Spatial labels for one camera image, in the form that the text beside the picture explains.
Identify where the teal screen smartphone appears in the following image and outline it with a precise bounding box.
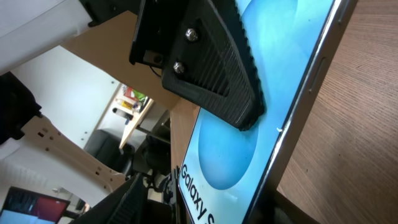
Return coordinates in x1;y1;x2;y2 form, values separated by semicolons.
177;0;358;224

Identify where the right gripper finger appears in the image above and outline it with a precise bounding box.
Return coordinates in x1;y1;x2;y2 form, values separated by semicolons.
71;174;147;224

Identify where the wooden shelf with items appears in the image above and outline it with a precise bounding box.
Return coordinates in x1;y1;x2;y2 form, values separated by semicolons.
111;84;155;149

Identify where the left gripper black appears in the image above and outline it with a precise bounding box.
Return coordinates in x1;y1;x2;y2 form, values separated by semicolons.
129;0;266;131

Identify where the black office chair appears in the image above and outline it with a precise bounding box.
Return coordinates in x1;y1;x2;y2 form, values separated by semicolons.
84;129;135;176

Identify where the laptop with lit screen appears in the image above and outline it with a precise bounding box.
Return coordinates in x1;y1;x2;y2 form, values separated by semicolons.
1;187;70;224

